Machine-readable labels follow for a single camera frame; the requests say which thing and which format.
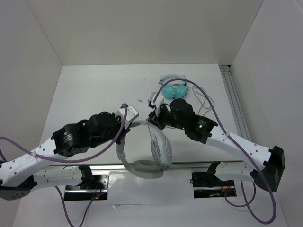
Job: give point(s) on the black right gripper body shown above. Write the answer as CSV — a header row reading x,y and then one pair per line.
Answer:
x,y
164,117

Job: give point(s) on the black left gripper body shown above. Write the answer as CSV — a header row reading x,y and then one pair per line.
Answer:
x,y
115,130

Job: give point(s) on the grey white headphones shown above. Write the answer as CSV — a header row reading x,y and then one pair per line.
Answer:
x,y
161,152

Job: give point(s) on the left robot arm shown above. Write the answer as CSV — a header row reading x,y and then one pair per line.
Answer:
x,y
30,171

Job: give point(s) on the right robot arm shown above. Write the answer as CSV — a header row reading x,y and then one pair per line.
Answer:
x,y
262,165

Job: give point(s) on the teal white headphones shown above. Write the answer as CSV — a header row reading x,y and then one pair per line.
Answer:
x,y
174,89

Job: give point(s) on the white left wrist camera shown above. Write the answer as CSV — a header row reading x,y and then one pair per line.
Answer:
x,y
123,110

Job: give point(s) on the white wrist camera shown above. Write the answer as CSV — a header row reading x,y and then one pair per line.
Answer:
x,y
155,101
123,110

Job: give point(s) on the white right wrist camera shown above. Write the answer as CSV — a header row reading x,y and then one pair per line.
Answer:
x,y
155,101

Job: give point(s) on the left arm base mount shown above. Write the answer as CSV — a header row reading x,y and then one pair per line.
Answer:
x,y
92,185

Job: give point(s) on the aluminium front rail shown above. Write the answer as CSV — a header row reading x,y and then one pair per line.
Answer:
x,y
196,166

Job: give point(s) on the aluminium side rail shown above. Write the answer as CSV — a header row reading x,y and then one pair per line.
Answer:
x,y
234,101

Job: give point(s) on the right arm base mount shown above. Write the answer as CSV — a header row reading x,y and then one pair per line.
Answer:
x,y
207,185

